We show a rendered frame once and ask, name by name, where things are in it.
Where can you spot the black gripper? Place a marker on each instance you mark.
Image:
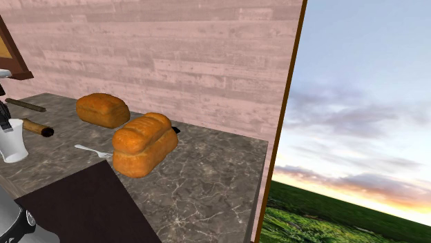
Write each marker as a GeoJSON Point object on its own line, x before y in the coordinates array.
{"type": "Point", "coordinates": [4, 116]}

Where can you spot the thin dark wooden stick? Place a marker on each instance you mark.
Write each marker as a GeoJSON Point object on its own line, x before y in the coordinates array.
{"type": "Point", "coordinates": [25, 104]}

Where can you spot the white cup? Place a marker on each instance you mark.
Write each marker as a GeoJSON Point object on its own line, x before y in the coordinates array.
{"type": "Point", "coordinates": [13, 146]}

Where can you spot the brown wooden rolling pin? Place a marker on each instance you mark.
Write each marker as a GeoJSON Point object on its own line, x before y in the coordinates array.
{"type": "Point", "coordinates": [35, 127]}

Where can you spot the white plastic fork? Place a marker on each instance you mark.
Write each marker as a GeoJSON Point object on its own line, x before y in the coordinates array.
{"type": "Point", "coordinates": [91, 150]}

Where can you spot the small orange bread loaf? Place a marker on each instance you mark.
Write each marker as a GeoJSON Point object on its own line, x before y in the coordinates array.
{"type": "Point", "coordinates": [102, 109]}

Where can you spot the large orange bread loaf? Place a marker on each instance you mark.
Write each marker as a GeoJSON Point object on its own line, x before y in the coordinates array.
{"type": "Point", "coordinates": [143, 148]}

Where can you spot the small black object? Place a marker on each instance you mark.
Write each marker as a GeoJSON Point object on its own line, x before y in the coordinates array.
{"type": "Point", "coordinates": [175, 130]}

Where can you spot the brown framed wall picture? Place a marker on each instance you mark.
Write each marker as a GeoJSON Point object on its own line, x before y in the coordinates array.
{"type": "Point", "coordinates": [11, 57]}

